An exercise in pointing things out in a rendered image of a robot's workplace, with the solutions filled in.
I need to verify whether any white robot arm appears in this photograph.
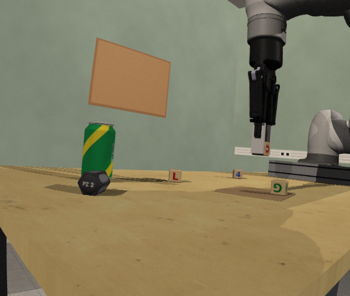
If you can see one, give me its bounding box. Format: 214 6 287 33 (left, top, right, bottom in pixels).
245 0 350 166

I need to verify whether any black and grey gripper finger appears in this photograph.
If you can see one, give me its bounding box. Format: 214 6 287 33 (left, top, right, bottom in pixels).
264 75 280 154
248 67 272 154

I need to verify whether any green and yellow drink can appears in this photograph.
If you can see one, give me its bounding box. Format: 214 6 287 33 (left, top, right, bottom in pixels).
81 122 116 179

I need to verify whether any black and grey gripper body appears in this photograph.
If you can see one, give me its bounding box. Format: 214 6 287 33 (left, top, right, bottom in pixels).
249 39 283 87

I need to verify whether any tan square mat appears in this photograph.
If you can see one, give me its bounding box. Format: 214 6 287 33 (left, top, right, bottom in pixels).
215 186 296 201

